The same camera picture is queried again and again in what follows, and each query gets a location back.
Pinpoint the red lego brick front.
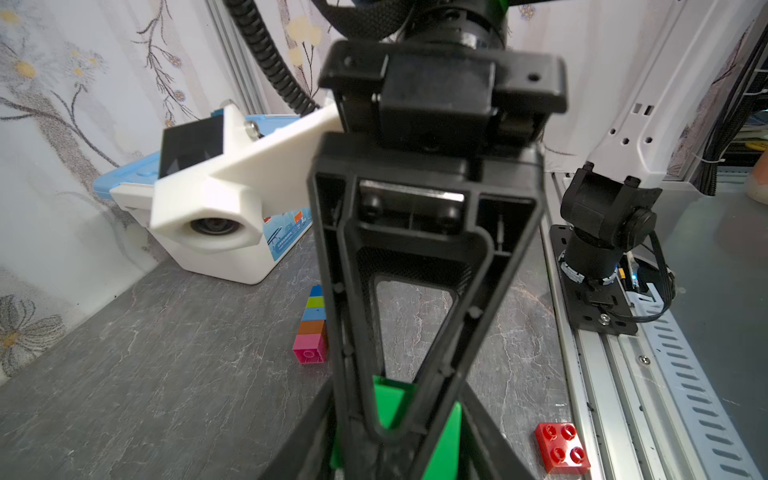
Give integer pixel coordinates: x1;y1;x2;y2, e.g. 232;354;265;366
534;423;591;475

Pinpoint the blue lid storage box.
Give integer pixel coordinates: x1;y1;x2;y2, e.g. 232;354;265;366
93;106;312;285

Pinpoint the white perforated cable tray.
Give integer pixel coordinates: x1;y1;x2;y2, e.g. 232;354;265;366
640;311;762;479

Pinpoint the lime green small lego brick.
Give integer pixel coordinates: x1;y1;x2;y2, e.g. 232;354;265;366
306;296;325;309

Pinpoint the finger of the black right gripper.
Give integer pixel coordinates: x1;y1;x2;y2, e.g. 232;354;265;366
311;179;541;480

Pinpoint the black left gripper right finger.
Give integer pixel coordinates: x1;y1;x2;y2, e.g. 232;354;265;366
457;384;534;479

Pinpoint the pink small lego brick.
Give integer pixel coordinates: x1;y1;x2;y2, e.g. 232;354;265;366
293;334;327;365

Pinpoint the light blue long brick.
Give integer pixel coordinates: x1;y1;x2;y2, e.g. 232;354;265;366
301;307;326;322

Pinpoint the orange small lego brick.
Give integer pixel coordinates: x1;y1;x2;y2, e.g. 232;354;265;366
297;320;327;337

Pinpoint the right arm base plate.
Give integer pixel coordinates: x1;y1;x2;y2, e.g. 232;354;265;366
549;224;638;336

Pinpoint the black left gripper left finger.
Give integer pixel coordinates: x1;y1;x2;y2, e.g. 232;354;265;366
258;380;336;480

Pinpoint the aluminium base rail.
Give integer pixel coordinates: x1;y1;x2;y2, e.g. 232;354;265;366
540;174;706;479

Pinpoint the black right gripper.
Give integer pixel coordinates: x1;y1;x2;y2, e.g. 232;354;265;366
307;38;568;253

